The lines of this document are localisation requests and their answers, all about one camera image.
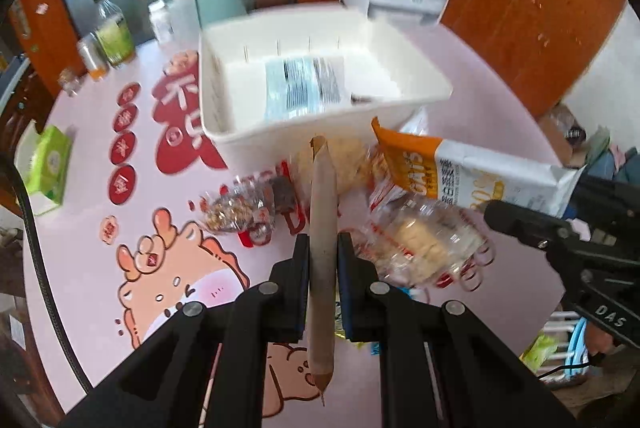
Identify green plastic packet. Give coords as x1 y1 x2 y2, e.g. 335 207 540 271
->
520 333 558 371

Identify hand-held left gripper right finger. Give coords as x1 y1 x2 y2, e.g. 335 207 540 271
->
336 232 583 428

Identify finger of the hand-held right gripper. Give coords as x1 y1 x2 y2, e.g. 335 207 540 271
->
570 174 640 209
484 201 576 249

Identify white plastic basket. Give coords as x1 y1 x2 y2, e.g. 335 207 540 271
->
198 2 453 169

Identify thick black cable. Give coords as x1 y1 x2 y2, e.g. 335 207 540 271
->
0 153 93 391

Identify small glass jar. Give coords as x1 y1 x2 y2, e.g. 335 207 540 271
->
59 69 83 96

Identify small orange bottomed bottle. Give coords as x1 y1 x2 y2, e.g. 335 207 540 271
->
77 33 108 82

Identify red white snack wrapper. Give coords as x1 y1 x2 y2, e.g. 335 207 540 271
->
367 158 416 211

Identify green label glass bottle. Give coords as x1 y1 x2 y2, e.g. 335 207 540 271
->
92 0 137 68

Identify white pill bottle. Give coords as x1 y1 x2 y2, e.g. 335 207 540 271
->
148 0 173 45

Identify clear nut bar packet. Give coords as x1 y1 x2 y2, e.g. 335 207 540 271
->
200 173 296 246

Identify clear pale cracker packet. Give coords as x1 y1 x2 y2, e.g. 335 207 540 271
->
365 195 493 289

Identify translucent white plastic bottle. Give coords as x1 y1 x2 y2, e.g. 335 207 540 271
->
167 0 203 40

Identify yellow puffed rice cake packet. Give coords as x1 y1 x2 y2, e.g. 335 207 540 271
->
295 138 381 194

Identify brown paper snack stick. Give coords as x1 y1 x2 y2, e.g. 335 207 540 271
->
306 135 338 406

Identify green tissue box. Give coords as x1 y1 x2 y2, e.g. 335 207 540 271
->
14 125 76 215

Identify thin black cable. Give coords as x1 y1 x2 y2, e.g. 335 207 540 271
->
537 350 606 381

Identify person's right hand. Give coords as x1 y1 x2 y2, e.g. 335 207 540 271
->
584 322 623 355

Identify orange white oat packet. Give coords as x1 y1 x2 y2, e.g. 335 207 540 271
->
371 117 583 218

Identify blue white snack packet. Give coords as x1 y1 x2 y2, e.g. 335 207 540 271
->
264 56 353 121

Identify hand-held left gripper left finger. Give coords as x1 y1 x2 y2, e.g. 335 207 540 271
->
60 233 313 428

